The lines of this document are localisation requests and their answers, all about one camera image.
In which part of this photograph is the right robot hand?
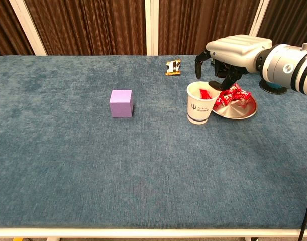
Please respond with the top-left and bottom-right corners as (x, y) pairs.
(194, 35), (273, 91)

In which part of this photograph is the small orange black snack packet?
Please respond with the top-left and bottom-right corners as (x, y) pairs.
(165, 59), (182, 76)

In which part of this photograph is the brown pleated partition panel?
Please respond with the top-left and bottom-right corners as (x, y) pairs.
(257, 0), (307, 47)
(0, 0), (35, 60)
(25, 0), (146, 56)
(158, 0), (261, 56)

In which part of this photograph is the white partition post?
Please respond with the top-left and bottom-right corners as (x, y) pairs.
(145, 0), (159, 56)
(9, 0), (48, 56)
(248, 0), (270, 37)

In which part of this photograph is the blue tablecloth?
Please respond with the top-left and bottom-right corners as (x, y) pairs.
(0, 55), (307, 229)

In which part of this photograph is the purple foam cube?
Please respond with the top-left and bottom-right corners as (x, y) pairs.
(109, 89), (134, 118)

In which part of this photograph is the round steel plate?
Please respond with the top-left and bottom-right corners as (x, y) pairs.
(212, 86), (258, 121)

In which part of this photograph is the black mesh pen holder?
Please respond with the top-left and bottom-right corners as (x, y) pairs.
(259, 79), (288, 95)

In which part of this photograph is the white table frame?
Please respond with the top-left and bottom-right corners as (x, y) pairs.
(0, 227), (307, 241)

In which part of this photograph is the white paper cup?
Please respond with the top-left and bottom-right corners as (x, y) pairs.
(186, 81), (221, 126)

